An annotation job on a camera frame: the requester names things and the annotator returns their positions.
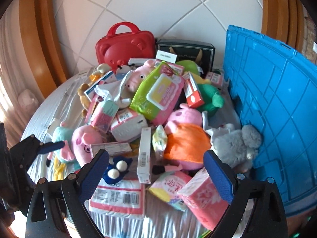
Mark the teal pink pad pack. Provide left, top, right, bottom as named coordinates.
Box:
left=89, top=100, right=120, bottom=132

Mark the pink pig head plush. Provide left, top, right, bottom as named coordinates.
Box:
left=71, top=125, right=105, bottom=167

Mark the white black plush toy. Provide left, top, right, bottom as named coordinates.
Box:
left=116, top=65, right=133, bottom=80

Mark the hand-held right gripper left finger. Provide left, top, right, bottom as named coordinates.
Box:
left=25, top=149, right=110, bottom=238

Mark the small snack packet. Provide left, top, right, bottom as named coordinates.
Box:
left=151, top=125, right=169, bottom=159

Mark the grey fluffy plush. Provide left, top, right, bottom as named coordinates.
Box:
left=206, top=124, right=263, bottom=172

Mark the brown teddy bear plush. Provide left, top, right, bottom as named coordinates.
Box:
left=77, top=82, right=99, bottom=111

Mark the long pink-red carton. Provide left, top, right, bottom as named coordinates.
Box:
left=84, top=96, right=100, bottom=125

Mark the small pink box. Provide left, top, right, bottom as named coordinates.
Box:
left=205, top=71, right=225, bottom=88

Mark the red bear-face suitcase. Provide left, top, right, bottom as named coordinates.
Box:
left=96, top=22, right=157, bottom=72

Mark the yellow white duck plush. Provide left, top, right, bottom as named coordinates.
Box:
left=90, top=63, right=111, bottom=83

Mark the white blue carton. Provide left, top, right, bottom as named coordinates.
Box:
left=84, top=70, right=117, bottom=98

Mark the pig plush in orange dress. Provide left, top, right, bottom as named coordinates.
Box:
left=163, top=103, right=211, bottom=171

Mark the flat white carton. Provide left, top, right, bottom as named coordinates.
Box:
left=90, top=142, right=132, bottom=157

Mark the wooden wall frame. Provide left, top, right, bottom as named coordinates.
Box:
left=18, top=0, right=309, bottom=88

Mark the white plastic bag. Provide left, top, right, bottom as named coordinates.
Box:
left=17, top=89, right=39, bottom=111

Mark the slim white carton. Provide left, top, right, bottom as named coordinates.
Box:
left=137, top=126, right=152, bottom=184

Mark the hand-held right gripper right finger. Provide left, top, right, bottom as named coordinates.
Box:
left=203, top=150, right=289, bottom=238

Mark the pink floral tissue pack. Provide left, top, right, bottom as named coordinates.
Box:
left=178, top=167, right=230, bottom=231

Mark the red white carton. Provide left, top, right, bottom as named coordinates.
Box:
left=183, top=71, right=205, bottom=109

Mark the blue plastic storage crate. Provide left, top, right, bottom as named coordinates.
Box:
left=223, top=24, right=317, bottom=215

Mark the green wet wipes pack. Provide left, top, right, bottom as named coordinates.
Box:
left=129, top=61, right=186, bottom=125

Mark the pink white carton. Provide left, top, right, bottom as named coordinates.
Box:
left=154, top=61, right=185, bottom=77

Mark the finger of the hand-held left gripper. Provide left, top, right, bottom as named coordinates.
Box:
left=9, top=134, right=67, bottom=176

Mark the blue plush with white balls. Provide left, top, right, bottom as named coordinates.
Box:
left=102, top=156, right=132, bottom=186

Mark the green plush toy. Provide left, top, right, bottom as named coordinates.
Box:
left=176, top=60, right=225, bottom=111

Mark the teal plush toy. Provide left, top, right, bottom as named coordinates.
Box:
left=47, top=121, right=75, bottom=168

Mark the white labelled box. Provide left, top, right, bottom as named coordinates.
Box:
left=156, top=50, right=178, bottom=64

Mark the long white carton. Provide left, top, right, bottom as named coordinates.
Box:
left=128, top=58, right=150, bottom=66

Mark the pink yellow pad pack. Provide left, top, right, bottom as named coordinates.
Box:
left=148, top=171, right=194, bottom=212

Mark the white tissue pack pink label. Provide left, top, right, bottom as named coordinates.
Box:
left=110, top=107, right=149, bottom=143

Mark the black box with gold horns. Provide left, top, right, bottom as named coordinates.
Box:
left=156, top=39, right=215, bottom=73

